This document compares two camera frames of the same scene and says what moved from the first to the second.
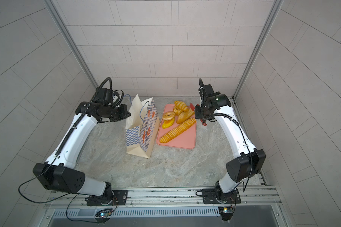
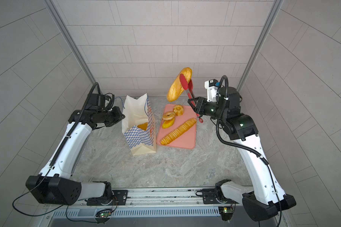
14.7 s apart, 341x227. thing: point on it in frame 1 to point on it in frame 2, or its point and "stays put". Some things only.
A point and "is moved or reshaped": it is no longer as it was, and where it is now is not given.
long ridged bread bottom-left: [178, 130] stays put
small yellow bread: [167, 124] stays put
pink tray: [187, 139] stays put
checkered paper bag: [142, 128] is moved or reshaped
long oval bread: [184, 115] to [176, 87]
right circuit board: [226, 213] stays put
